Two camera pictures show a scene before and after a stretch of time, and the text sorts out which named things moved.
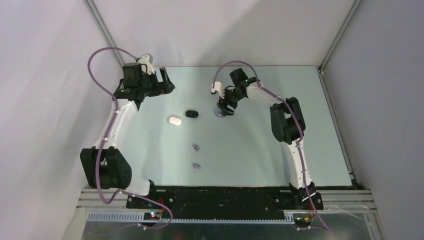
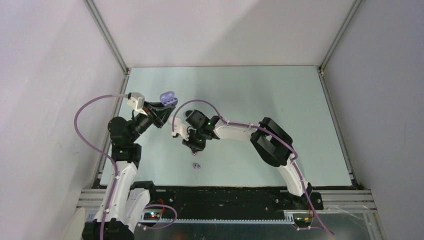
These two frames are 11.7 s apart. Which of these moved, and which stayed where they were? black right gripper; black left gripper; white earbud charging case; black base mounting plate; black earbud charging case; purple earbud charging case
Moved: black left gripper; purple earbud charging case; black right gripper
Stayed: black base mounting plate; black earbud charging case; white earbud charging case
